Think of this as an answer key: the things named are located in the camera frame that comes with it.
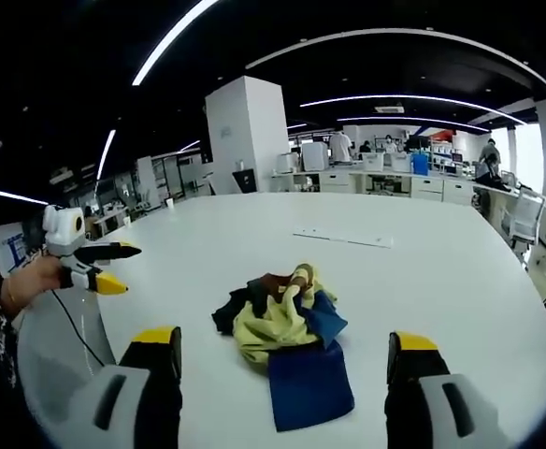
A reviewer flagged curved ceiling light strip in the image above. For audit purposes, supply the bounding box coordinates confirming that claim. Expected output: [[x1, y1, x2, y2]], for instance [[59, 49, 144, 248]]
[[299, 94, 527, 126]]

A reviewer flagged white mesh office chair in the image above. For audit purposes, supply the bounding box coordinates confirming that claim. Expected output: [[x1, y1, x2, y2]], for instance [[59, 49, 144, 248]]
[[500, 185, 546, 256]]

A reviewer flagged long ceiling light strip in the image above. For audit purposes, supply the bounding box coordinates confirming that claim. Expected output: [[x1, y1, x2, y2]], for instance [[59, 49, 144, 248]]
[[131, 0, 220, 87]]

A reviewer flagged white drawer cabinet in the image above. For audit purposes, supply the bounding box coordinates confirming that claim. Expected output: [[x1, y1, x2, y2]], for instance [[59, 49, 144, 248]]
[[319, 171, 356, 194], [411, 176, 474, 206]]

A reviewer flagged blue white poster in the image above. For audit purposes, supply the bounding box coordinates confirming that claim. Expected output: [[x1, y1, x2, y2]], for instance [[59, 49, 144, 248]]
[[0, 219, 48, 278]]

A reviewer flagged white template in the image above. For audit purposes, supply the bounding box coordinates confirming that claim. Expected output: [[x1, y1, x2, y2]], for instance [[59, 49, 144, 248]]
[[292, 225, 394, 250]]

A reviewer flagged white square pillar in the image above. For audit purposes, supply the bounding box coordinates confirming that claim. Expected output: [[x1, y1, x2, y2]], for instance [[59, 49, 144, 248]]
[[204, 75, 291, 196]]

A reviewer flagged large white appliance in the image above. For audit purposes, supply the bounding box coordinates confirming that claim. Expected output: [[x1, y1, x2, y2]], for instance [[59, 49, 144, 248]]
[[300, 141, 330, 172]]

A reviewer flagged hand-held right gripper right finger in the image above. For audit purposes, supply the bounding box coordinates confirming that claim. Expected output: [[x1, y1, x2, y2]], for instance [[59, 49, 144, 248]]
[[383, 330, 513, 449]]

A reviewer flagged short ceiling light strip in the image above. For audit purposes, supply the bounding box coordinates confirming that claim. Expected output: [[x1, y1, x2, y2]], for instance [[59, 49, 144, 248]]
[[93, 128, 117, 186]]

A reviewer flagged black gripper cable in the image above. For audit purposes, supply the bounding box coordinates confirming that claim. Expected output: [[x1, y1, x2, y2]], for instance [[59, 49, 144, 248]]
[[50, 288, 108, 367]]

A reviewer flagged person's left hand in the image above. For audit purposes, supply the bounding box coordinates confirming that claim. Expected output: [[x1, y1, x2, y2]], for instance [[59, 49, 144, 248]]
[[1, 255, 67, 313]]

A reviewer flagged black slanted sign board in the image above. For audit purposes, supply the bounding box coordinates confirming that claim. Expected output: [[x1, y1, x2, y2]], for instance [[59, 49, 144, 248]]
[[231, 168, 259, 195]]

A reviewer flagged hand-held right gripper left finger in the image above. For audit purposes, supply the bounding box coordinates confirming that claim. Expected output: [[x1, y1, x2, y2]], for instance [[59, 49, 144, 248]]
[[43, 326, 183, 449]]

